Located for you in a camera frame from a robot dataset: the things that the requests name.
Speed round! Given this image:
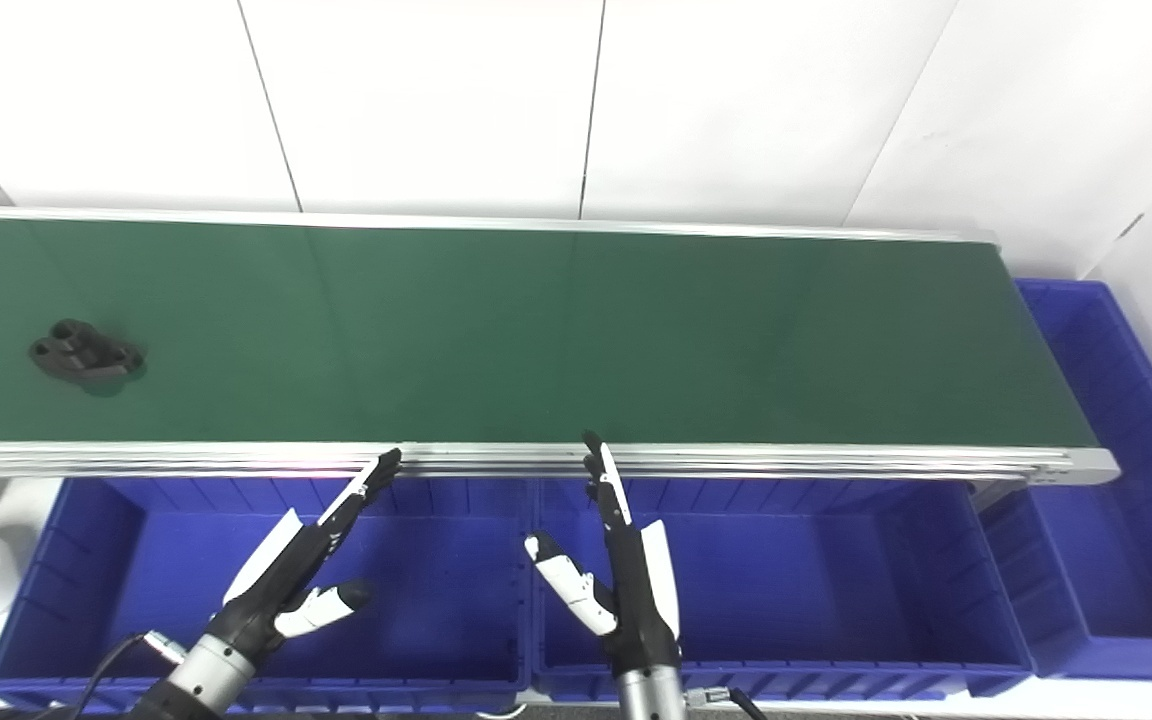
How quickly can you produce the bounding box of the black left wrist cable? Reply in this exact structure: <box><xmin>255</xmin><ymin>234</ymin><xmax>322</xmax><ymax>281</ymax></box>
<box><xmin>54</xmin><ymin>632</ymin><xmax>187</xmax><ymax>720</ymax></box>

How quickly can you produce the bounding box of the green conveyor belt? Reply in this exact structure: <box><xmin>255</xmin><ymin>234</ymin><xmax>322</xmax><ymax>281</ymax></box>
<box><xmin>0</xmin><ymin>205</ymin><xmax>1122</xmax><ymax>488</ymax></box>

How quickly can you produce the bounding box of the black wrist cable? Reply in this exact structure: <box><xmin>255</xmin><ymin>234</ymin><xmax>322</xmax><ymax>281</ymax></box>
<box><xmin>684</xmin><ymin>685</ymin><xmax>769</xmax><ymax>720</ymax></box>
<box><xmin>54</xmin><ymin>632</ymin><xmax>187</xmax><ymax>720</ymax></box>

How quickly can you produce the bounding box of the black mechanical part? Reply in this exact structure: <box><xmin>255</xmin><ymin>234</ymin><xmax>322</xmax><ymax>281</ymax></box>
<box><xmin>28</xmin><ymin>319</ymin><xmax>147</xmax><ymax>387</ymax></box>

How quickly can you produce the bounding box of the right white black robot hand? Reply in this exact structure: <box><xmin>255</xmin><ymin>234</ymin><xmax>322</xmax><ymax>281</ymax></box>
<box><xmin>523</xmin><ymin>432</ymin><xmax>684</xmax><ymax>676</ymax></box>

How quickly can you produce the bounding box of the blue plastic bin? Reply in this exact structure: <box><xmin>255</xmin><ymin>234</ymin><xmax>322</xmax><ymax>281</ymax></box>
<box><xmin>976</xmin><ymin>278</ymin><xmax>1152</xmax><ymax>684</ymax></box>
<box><xmin>0</xmin><ymin>477</ymin><xmax>534</xmax><ymax>714</ymax></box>
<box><xmin>531</xmin><ymin>478</ymin><xmax>1034</xmax><ymax>701</ymax></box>

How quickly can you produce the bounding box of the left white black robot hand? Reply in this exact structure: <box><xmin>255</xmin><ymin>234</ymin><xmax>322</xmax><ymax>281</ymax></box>
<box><xmin>208</xmin><ymin>448</ymin><xmax>404</xmax><ymax>661</ymax></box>

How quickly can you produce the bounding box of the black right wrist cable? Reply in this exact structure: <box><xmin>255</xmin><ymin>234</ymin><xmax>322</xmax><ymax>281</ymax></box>
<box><xmin>684</xmin><ymin>685</ymin><xmax>769</xmax><ymax>720</ymax></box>

